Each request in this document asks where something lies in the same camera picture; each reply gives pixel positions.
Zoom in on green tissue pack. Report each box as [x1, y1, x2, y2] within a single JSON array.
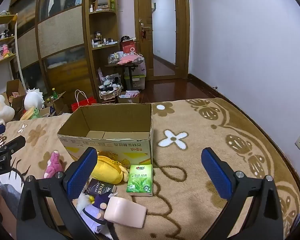
[[126, 164, 153, 197]]

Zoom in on purple haired plush doll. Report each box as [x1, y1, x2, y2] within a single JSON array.
[[76, 194, 113, 234]]

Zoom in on white curved pole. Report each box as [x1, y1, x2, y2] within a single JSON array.
[[14, 15, 24, 83]]

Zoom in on small carton of packets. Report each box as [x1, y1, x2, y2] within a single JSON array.
[[118, 90, 141, 104]]

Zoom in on beige floral blanket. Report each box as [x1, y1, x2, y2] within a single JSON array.
[[0, 97, 300, 240]]

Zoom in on cardboard box with bottles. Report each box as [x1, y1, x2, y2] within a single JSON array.
[[44, 92, 70, 117]]

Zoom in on row of small figurines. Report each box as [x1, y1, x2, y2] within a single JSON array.
[[0, 29, 15, 63]]

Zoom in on wooden door with glass panel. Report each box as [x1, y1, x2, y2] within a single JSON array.
[[134, 0, 190, 80]]

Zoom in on red paper bag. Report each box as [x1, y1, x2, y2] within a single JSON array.
[[71, 89, 97, 113]]

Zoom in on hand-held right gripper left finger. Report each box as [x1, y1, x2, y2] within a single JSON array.
[[16, 147, 98, 240]]

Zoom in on tall brown cardboard box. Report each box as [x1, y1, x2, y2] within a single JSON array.
[[6, 79, 27, 105]]

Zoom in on yellow plush toy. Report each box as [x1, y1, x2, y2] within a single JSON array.
[[90, 151, 130, 185]]

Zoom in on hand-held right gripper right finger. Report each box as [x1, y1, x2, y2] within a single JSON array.
[[201, 147, 284, 240]]

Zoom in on wooden corner shelf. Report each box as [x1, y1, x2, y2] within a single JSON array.
[[84, 0, 120, 103]]

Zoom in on wicker basket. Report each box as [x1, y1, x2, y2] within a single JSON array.
[[99, 84, 123, 102]]

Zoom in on striped clothes pile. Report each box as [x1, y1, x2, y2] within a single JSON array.
[[99, 74, 122, 90]]

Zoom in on pink cloth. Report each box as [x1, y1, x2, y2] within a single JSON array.
[[117, 54, 140, 65]]

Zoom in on pink plush toy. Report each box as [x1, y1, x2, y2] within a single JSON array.
[[44, 150, 65, 179]]

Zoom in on white fluffy plush yellow pompoms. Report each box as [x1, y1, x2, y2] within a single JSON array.
[[74, 189, 94, 210]]

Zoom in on small dark side table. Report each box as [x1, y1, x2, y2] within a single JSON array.
[[105, 62, 140, 90]]

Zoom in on green frog toy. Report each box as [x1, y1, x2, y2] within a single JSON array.
[[27, 106, 42, 119]]

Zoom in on red gift box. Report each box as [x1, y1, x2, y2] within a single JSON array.
[[119, 39, 138, 55]]

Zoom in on yellow wall shelf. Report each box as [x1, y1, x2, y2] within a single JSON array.
[[0, 10, 18, 67]]

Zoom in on black tissue pack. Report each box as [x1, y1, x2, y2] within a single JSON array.
[[85, 178, 118, 197]]

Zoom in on wooden wardrobe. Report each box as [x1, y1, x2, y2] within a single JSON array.
[[9, 0, 94, 105]]

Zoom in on clear plastic storage bin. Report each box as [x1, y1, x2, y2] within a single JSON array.
[[124, 57, 147, 90]]

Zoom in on white spiky plush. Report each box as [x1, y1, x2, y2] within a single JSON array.
[[24, 88, 45, 110]]

